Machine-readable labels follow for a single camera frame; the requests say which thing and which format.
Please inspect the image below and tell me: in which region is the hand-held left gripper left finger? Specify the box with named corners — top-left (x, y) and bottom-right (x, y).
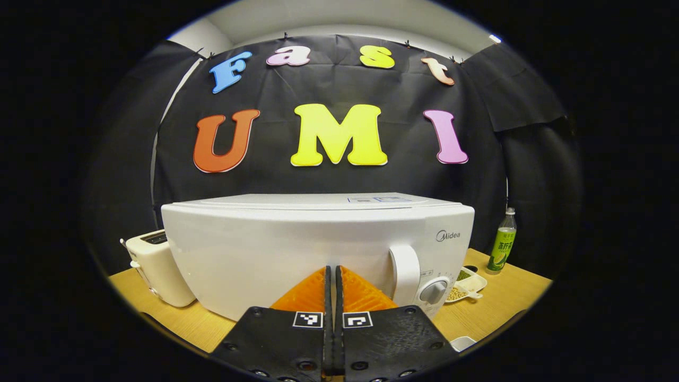
top-left (210, 266), bottom-right (333, 382)

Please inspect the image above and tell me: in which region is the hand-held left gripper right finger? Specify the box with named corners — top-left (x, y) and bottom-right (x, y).
top-left (334, 265), bottom-right (459, 382)

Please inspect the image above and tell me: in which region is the white microwave oven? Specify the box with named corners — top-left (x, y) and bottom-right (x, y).
top-left (161, 192), bottom-right (475, 322)

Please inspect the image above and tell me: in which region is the white divided bean tray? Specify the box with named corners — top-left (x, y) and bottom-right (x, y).
top-left (445, 265), bottom-right (488, 304)

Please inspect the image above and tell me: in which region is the white toaster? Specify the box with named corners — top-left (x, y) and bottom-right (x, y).
top-left (121, 230), bottom-right (197, 308)

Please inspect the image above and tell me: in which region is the green drink bottle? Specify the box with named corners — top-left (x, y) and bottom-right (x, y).
top-left (485, 207), bottom-right (518, 275)

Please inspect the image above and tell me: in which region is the black backdrop cloth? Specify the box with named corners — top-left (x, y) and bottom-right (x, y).
top-left (80, 34), bottom-right (584, 276)

